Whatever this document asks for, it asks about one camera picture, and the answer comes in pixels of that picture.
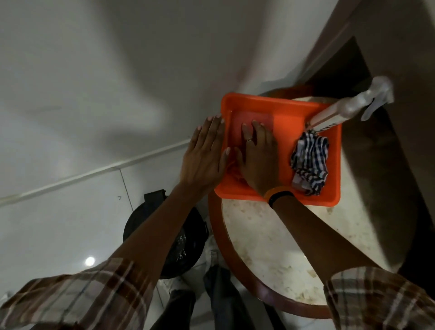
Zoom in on orange and black wristband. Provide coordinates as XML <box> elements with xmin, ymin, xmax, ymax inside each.
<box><xmin>263</xmin><ymin>186</ymin><xmax>296</xmax><ymax>208</ymax></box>

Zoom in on person's right hand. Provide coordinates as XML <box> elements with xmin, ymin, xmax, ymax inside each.
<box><xmin>234</xmin><ymin>120</ymin><xmax>290</xmax><ymax>198</ymax></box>

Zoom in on round table with wooden rim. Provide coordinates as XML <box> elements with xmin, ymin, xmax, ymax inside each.
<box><xmin>208</xmin><ymin>85</ymin><xmax>419</xmax><ymax>320</ymax></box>

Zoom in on black trash bin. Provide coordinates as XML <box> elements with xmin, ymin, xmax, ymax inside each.
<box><xmin>123</xmin><ymin>190</ymin><xmax>210</xmax><ymax>280</ymax></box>

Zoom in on person's left forearm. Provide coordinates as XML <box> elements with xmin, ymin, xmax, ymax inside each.
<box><xmin>110</xmin><ymin>182</ymin><xmax>208</xmax><ymax>283</ymax></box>

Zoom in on orange plastic tray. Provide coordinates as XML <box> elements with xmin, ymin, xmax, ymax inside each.
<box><xmin>214</xmin><ymin>92</ymin><xmax>342</xmax><ymax>207</ymax></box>

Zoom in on person's right forearm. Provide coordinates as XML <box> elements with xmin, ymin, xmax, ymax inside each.
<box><xmin>272</xmin><ymin>195</ymin><xmax>379</xmax><ymax>284</ymax></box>

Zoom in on person's left hand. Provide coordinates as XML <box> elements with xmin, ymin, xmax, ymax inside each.
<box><xmin>179</xmin><ymin>116</ymin><xmax>232</xmax><ymax>198</ymax></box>

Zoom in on dark trousers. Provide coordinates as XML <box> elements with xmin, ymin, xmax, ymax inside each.
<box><xmin>150</xmin><ymin>264</ymin><xmax>287</xmax><ymax>330</ymax></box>

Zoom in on brown plaid shirt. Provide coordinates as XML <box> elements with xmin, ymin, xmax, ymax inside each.
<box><xmin>0</xmin><ymin>258</ymin><xmax>435</xmax><ymax>330</ymax></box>

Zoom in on clear spray bottle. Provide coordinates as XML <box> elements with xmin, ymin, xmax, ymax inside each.
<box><xmin>305</xmin><ymin>75</ymin><xmax>395</xmax><ymax>133</ymax></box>

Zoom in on checkered black white cloth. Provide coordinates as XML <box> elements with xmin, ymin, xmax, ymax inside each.
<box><xmin>290</xmin><ymin>129</ymin><xmax>330</xmax><ymax>197</ymax></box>

